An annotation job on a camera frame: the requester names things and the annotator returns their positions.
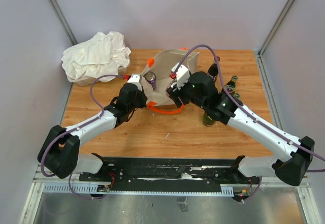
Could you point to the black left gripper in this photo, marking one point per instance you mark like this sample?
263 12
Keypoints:
143 99

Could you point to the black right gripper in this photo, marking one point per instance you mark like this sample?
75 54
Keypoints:
175 93

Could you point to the red soda can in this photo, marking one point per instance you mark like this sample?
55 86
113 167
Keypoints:
169 89

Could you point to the purple soda can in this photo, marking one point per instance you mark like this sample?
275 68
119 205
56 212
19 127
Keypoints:
151 78

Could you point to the glass cola bottle red cap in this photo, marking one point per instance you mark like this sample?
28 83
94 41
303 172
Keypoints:
213 71

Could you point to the green glass bottle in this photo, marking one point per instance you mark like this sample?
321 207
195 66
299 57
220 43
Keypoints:
207 121
236 95
231 85

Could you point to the white canvas tote bag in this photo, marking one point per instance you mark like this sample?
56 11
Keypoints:
161 66

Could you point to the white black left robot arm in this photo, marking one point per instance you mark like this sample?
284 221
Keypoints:
60 154

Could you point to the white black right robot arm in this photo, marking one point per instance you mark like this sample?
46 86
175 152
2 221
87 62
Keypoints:
291 155

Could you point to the crumpled white cloth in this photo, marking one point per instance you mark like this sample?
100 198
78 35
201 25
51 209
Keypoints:
103 54

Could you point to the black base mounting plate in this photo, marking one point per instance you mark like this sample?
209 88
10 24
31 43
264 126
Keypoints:
127 169

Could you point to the orange bag handle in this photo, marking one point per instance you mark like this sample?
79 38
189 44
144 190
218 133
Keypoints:
152 106

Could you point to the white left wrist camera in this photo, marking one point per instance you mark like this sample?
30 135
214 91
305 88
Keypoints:
136 79

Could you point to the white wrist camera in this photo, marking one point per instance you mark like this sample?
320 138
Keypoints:
181 76
136 79

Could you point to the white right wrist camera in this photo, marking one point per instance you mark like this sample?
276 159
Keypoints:
181 76

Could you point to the grey slotted cable duct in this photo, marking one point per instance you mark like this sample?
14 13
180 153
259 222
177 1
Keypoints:
178 188

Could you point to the aluminium frame post left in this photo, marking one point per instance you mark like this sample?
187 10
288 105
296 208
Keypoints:
62 20

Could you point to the aluminium frame post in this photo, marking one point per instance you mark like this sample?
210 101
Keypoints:
280 19
62 20

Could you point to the aluminium frame post right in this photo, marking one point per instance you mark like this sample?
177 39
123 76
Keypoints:
280 19

